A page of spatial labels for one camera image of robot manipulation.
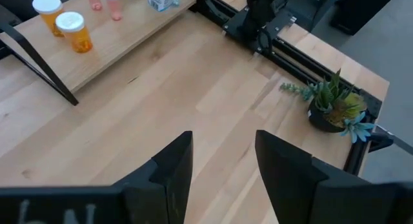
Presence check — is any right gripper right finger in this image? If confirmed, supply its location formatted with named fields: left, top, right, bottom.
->
left=254, top=130, right=413, bottom=224

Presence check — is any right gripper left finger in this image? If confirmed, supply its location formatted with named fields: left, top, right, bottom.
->
left=0, top=130, right=194, bottom=224

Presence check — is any white medicine bottle blue label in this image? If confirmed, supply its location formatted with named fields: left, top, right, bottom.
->
left=147, top=0, right=181, bottom=12

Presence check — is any orange pill bottle white cap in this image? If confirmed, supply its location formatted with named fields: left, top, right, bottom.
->
left=55, top=11, right=94, bottom=54
left=32, top=0, right=65, bottom=37

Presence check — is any green succulent plant in pot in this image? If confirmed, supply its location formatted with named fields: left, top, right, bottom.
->
left=279, top=68, right=377, bottom=144

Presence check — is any black aluminium table frame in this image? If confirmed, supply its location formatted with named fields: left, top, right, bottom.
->
left=190, top=0, right=413, bottom=176

